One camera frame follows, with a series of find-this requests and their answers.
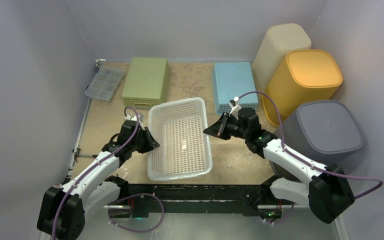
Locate olive green plastic crate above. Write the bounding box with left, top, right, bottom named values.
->
left=121, top=57, right=170, bottom=109

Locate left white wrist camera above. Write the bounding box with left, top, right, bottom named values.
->
left=125, top=113, right=135, bottom=121

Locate light blue plastic crate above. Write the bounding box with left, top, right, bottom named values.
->
left=212, top=61, right=256, bottom=116

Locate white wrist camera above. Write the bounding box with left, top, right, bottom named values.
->
left=125, top=113, right=135, bottom=121
left=229, top=96, right=242, bottom=119

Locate yellow mesh basket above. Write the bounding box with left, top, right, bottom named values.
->
left=261, top=49, right=343, bottom=128

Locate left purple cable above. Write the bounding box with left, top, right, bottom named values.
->
left=51, top=105, right=142, bottom=240

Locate beige plastic bin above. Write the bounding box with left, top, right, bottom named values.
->
left=251, top=23, right=312, bottom=92

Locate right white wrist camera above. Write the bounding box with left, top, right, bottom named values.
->
left=229, top=96, right=242, bottom=119

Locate aluminium frame rail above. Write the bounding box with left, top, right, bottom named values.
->
left=47, top=183, right=343, bottom=213

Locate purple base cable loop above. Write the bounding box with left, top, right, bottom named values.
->
left=107, top=193, right=165, bottom=233

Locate grey mesh basket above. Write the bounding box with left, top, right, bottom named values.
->
left=274, top=100, right=365, bottom=166

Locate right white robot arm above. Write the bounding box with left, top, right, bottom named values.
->
left=203, top=108, right=356, bottom=224

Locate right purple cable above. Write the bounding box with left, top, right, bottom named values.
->
left=238, top=91, right=384, bottom=201

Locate clear compartment organizer box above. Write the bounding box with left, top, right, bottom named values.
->
left=84, top=65, right=125, bottom=102

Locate white plastic tray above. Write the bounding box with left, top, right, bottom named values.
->
left=147, top=97, right=213, bottom=181

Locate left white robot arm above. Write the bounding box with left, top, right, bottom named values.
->
left=36, top=109, right=160, bottom=240

